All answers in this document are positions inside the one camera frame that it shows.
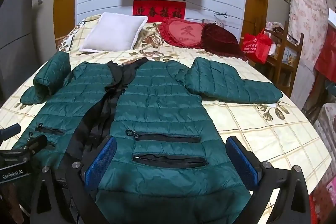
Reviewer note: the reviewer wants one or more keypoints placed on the wooden shelf rack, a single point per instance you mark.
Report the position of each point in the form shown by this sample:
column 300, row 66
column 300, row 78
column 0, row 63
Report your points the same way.
column 298, row 56

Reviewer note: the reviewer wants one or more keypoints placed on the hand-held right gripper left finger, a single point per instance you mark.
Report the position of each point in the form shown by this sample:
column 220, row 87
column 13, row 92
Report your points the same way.
column 101, row 158

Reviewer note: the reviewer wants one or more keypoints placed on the pink clothes on chair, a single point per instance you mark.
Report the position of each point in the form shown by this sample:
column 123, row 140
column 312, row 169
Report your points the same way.
column 274, row 26

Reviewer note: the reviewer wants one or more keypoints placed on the red cloth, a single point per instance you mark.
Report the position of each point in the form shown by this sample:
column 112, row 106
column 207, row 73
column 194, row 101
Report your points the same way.
column 326, row 56

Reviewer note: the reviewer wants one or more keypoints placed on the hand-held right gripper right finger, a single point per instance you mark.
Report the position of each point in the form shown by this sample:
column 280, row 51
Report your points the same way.
column 241, row 161

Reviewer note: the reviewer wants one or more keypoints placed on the dark red velvet cushion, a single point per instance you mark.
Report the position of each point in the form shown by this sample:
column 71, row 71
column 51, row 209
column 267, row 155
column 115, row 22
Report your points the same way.
column 220, row 40

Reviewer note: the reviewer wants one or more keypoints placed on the red paper banner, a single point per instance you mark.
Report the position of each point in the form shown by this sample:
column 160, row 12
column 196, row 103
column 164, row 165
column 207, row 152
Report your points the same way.
column 157, row 5

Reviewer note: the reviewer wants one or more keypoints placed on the bed with floral sheet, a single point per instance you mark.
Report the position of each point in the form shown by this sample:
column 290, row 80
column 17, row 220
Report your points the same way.
column 262, row 134

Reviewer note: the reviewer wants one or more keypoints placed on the red shopping bag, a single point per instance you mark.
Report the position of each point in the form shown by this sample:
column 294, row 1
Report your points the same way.
column 256, row 48

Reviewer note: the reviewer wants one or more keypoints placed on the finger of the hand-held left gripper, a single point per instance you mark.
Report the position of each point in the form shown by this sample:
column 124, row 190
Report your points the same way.
column 10, row 130
column 34, row 144

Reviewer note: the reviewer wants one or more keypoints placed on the pink floral hanging quilt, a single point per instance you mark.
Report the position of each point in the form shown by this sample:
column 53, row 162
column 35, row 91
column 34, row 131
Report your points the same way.
column 309, row 16

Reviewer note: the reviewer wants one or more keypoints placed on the green puffer jacket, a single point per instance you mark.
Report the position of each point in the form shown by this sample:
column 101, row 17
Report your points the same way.
column 162, row 98

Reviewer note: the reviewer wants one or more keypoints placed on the white pillow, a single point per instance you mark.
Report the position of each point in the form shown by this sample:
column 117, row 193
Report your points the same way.
column 113, row 32

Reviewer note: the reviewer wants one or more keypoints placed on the red heart cushion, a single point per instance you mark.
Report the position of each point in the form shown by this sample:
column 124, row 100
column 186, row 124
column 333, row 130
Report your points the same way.
column 183, row 32

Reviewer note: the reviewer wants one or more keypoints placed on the grey refrigerator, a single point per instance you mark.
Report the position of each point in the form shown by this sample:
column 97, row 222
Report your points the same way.
column 15, row 29

